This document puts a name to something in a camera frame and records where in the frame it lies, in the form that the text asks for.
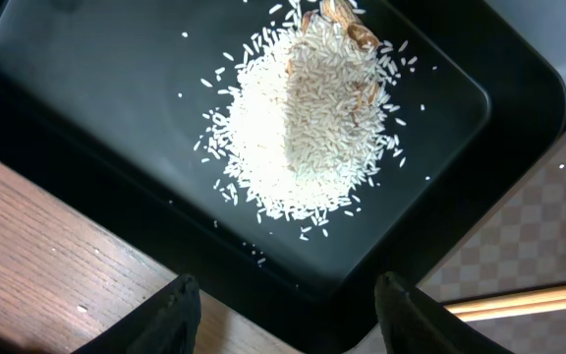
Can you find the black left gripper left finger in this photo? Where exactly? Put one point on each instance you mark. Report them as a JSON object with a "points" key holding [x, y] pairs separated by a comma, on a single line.
{"points": [[165, 323]]}

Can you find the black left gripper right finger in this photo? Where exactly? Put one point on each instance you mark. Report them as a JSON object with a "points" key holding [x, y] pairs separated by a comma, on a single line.
{"points": [[413, 323]]}

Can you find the wooden chopstick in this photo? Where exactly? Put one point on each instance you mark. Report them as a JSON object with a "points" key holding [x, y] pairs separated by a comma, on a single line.
{"points": [[555, 294], [513, 311]]}

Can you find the dark brown serving tray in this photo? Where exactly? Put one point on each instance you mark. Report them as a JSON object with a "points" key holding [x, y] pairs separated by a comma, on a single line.
{"points": [[521, 246]]}

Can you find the white rice pile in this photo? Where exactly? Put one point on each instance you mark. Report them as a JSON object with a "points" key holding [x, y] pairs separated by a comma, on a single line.
{"points": [[309, 118]]}

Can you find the black tray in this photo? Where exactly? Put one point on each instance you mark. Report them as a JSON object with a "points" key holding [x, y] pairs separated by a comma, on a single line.
{"points": [[107, 104]]}

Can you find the clear plastic bin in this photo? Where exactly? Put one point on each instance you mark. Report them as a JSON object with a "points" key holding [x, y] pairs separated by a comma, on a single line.
{"points": [[542, 23]]}

